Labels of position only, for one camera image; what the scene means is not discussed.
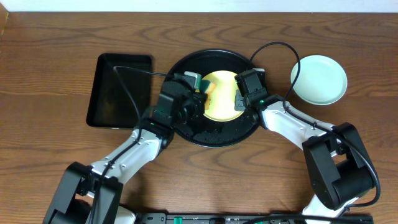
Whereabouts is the yellow plate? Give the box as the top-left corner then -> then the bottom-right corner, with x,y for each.
202,70 -> 243,122

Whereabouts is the yellow green sponge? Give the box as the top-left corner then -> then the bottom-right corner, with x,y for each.
199,79 -> 216,110

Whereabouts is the light blue plate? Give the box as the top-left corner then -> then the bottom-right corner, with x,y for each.
290,55 -> 348,105

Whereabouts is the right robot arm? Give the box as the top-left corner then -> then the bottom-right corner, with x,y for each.
236,90 -> 381,220

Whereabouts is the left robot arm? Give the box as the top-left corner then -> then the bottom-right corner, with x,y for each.
44,92 -> 207,223

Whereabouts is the black round tray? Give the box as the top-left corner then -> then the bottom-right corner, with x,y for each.
169,49 -> 259,147

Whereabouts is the black rectangular tray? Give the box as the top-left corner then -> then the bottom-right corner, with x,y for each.
86,53 -> 152,129

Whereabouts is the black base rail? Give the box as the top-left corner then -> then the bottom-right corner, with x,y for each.
121,206 -> 374,224

